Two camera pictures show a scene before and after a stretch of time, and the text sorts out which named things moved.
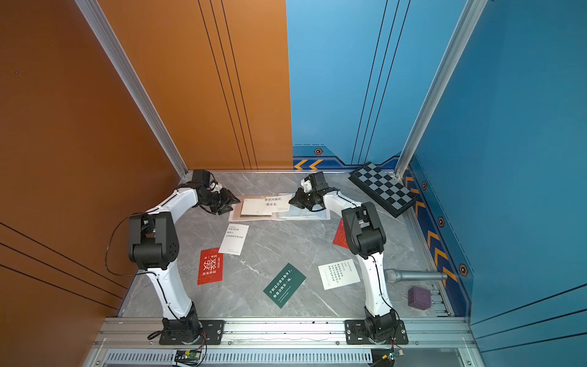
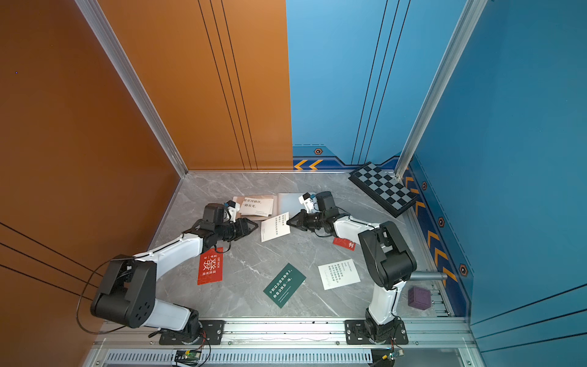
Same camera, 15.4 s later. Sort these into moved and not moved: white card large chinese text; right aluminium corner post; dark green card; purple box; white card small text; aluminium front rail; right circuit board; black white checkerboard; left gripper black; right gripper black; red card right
Moved: white card large chinese text; right gripper black; left gripper black
Not moved: dark green card; right aluminium corner post; aluminium front rail; purple box; white card small text; black white checkerboard; red card right; right circuit board
